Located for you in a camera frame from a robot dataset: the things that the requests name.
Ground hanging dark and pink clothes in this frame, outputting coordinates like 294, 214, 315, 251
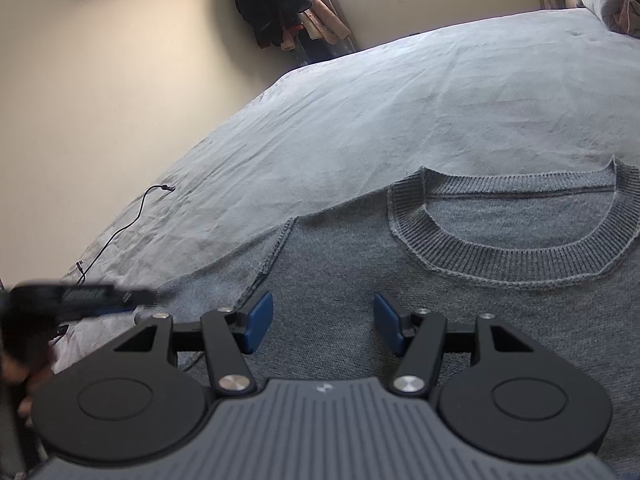
225, 0, 358, 53

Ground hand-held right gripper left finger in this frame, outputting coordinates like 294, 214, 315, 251
114, 291, 275, 396

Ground bed with grey sheet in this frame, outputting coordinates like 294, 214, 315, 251
60, 7, 640, 361

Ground person's left hand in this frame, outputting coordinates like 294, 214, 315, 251
0, 320, 57, 413

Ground grey knit sweater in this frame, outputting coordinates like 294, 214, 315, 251
134, 157, 640, 480

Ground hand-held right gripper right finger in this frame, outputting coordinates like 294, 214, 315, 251
374, 294, 536, 401

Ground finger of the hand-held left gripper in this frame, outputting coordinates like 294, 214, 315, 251
95, 287, 160, 318

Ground black cable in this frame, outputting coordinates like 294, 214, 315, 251
75, 184, 177, 286

